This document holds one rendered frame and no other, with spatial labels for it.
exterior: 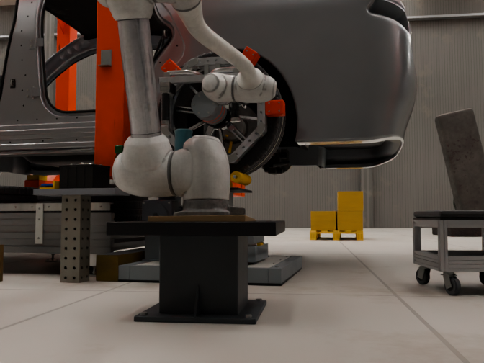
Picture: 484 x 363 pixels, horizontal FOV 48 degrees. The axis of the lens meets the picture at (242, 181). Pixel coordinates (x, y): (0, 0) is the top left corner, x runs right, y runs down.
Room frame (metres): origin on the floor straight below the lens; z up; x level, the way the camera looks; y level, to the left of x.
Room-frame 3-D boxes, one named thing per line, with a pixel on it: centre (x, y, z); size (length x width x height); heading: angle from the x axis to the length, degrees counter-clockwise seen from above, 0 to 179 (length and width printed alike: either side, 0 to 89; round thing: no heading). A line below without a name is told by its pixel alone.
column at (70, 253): (2.69, 0.81, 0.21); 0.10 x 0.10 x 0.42; 77
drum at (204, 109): (2.67, 0.16, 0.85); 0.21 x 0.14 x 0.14; 167
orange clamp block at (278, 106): (2.67, -0.17, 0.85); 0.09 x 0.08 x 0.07; 77
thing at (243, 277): (1.82, 0.12, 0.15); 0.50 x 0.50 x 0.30; 83
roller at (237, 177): (2.81, 0.00, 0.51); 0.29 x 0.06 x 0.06; 167
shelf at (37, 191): (2.68, 0.79, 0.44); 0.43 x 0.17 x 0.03; 77
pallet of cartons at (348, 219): (7.83, -1.36, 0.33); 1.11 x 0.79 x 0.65; 174
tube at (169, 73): (2.64, 0.27, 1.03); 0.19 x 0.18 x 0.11; 167
